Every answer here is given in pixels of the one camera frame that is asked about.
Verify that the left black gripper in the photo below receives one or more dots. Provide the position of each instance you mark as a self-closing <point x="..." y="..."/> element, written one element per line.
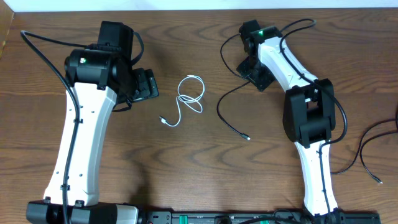
<point x="148" y="86"/>

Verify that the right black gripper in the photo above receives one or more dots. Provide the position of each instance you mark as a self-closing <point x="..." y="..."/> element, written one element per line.
<point x="262" y="82"/>

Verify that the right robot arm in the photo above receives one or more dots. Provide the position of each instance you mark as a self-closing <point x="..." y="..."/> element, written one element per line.
<point x="309" y="109"/>

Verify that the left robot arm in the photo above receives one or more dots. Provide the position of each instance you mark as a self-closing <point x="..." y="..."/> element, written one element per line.
<point x="99" y="79"/>

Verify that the cardboard box edge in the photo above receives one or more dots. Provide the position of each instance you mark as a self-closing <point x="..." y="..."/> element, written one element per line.
<point x="6" y="18"/>

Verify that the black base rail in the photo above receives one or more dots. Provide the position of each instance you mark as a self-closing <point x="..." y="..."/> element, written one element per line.
<point x="278" y="216"/>

